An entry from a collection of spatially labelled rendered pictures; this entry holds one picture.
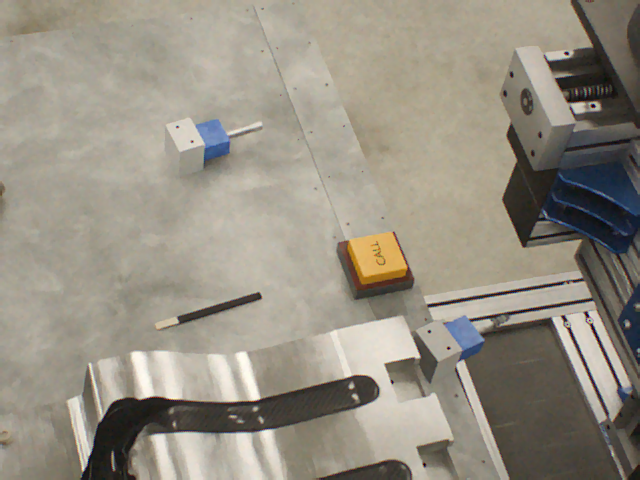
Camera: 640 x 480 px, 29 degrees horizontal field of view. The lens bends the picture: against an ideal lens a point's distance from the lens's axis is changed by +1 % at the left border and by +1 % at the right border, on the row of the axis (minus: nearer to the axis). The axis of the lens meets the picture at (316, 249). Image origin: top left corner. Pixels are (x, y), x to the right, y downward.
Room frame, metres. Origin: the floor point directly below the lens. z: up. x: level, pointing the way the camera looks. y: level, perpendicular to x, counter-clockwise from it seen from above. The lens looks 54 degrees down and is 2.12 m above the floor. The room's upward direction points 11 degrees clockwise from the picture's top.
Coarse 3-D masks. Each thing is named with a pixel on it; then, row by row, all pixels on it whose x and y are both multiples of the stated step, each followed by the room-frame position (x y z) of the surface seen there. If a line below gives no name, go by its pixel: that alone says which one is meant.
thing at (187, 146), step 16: (176, 128) 1.07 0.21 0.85; (192, 128) 1.07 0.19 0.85; (208, 128) 1.09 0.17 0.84; (240, 128) 1.11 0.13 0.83; (256, 128) 1.12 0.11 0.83; (176, 144) 1.04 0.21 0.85; (192, 144) 1.05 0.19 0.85; (208, 144) 1.06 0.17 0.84; (224, 144) 1.07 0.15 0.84; (176, 160) 1.04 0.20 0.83; (192, 160) 1.04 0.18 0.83
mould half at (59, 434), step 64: (384, 320) 0.81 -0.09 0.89; (128, 384) 0.64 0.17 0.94; (192, 384) 0.66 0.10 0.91; (256, 384) 0.70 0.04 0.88; (384, 384) 0.72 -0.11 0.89; (0, 448) 0.57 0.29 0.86; (64, 448) 0.59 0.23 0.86; (192, 448) 0.58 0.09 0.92; (256, 448) 0.62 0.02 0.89; (320, 448) 0.63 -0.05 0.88; (384, 448) 0.64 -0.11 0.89
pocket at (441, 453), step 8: (448, 440) 0.67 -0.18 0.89; (424, 448) 0.66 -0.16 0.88; (432, 448) 0.66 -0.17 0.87; (440, 448) 0.67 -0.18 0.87; (448, 448) 0.67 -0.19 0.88; (424, 456) 0.66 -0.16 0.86; (432, 456) 0.66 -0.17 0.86; (440, 456) 0.66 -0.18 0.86; (448, 456) 0.66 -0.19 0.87; (456, 456) 0.66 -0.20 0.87; (424, 464) 0.65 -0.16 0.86; (432, 464) 0.65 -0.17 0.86; (440, 464) 0.65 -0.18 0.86; (448, 464) 0.65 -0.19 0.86; (456, 464) 0.65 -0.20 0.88; (432, 472) 0.64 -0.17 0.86; (440, 472) 0.64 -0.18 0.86; (448, 472) 0.64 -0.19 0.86; (456, 472) 0.64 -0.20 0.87
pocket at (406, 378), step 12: (408, 360) 0.76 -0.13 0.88; (396, 372) 0.76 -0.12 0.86; (408, 372) 0.76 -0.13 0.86; (420, 372) 0.76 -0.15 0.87; (396, 384) 0.74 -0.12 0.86; (408, 384) 0.75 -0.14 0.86; (420, 384) 0.74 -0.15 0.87; (396, 396) 0.73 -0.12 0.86; (408, 396) 0.73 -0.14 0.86; (420, 396) 0.73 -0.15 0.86
